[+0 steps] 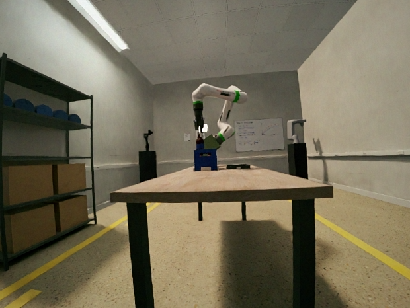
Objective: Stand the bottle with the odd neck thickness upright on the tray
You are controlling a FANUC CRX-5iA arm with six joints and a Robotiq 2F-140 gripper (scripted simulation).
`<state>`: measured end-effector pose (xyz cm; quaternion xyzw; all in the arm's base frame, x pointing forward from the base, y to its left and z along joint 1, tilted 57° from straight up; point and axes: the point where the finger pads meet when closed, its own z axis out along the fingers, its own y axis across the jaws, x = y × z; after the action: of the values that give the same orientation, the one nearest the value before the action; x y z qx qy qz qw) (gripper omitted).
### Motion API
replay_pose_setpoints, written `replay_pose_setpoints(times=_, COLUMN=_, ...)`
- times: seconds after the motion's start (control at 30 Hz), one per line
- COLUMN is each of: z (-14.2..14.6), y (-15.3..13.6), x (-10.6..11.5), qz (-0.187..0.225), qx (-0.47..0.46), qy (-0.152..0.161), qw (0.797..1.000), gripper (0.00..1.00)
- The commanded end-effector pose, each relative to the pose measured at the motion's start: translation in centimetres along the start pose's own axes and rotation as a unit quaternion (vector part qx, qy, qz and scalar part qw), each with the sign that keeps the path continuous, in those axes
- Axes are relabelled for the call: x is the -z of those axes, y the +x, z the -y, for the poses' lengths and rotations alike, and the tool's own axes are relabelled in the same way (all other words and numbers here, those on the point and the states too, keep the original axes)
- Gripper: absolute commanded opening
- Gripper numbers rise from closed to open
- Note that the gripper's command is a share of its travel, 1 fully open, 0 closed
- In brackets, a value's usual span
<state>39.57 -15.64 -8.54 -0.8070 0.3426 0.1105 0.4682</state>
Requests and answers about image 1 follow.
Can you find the blue plastic crate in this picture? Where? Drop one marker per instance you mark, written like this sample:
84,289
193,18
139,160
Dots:
205,161

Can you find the brown glass bottle with blue band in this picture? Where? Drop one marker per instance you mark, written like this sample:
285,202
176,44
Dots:
199,143

